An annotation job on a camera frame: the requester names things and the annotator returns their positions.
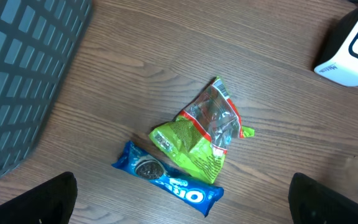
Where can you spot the grey plastic mesh basket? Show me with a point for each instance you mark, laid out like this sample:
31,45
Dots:
38,42

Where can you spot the blue Oreo cookie pack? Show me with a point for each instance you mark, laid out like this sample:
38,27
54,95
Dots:
139,163

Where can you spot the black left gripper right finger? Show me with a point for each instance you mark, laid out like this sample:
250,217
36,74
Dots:
313,203

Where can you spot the green snack packet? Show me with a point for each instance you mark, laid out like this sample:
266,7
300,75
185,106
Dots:
198,138

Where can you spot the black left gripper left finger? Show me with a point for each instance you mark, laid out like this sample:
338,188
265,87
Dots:
50,202

